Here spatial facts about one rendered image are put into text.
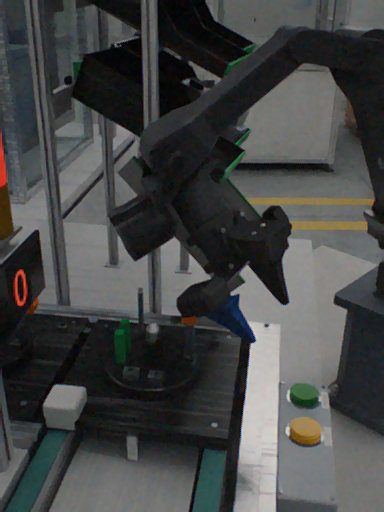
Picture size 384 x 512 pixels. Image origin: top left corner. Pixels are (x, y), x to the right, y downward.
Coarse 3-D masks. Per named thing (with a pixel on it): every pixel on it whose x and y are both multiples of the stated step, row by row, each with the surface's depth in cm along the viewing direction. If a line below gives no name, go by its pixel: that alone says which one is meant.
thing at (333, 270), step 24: (336, 264) 140; (360, 264) 140; (336, 288) 129; (336, 312) 120; (336, 336) 112; (336, 360) 105; (336, 432) 89; (360, 432) 89; (336, 456) 84; (360, 456) 85; (360, 480) 81; (360, 504) 77
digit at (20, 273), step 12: (24, 252) 59; (12, 264) 56; (24, 264) 59; (12, 276) 56; (24, 276) 59; (12, 288) 56; (24, 288) 59; (12, 300) 57; (24, 300) 59; (12, 312) 57
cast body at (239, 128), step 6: (246, 114) 110; (240, 120) 109; (234, 126) 109; (240, 126) 110; (246, 126) 112; (222, 132) 110; (228, 132) 110; (234, 132) 109; (240, 132) 109; (228, 138) 110; (234, 138) 110; (240, 138) 112
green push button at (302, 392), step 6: (300, 384) 81; (306, 384) 81; (294, 390) 80; (300, 390) 80; (306, 390) 80; (312, 390) 80; (294, 396) 79; (300, 396) 79; (306, 396) 79; (312, 396) 79; (318, 396) 79; (294, 402) 79; (300, 402) 79; (306, 402) 78; (312, 402) 79
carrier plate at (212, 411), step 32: (96, 352) 88; (224, 352) 88; (64, 384) 81; (96, 384) 81; (224, 384) 81; (96, 416) 75; (128, 416) 75; (160, 416) 75; (192, 416) 76; (224, 416) 76; (224, 448) 73
